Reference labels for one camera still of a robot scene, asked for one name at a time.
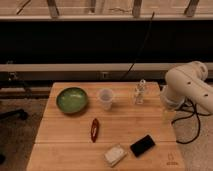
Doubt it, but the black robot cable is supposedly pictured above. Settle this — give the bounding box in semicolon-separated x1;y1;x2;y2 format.
170;99;213;145

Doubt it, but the white rectangular box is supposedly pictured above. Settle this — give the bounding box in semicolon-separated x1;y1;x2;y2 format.
104;144;127;167

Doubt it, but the green ceramic bowl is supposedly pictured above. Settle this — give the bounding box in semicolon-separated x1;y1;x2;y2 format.
56;87;89;114

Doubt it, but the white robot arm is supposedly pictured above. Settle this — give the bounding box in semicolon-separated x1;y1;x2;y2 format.
160;61;213;114

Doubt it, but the translucent plastic cup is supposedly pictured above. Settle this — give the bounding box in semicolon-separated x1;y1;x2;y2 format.
98;88;114;110

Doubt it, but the black smartphone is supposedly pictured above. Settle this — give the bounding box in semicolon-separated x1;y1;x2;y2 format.
130;135;155;157

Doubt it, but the black office chair base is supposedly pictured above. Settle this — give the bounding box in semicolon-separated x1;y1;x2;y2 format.
0;109;28;120

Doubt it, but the clear glass bottle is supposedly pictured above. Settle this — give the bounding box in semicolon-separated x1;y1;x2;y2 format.
134;79;146;104

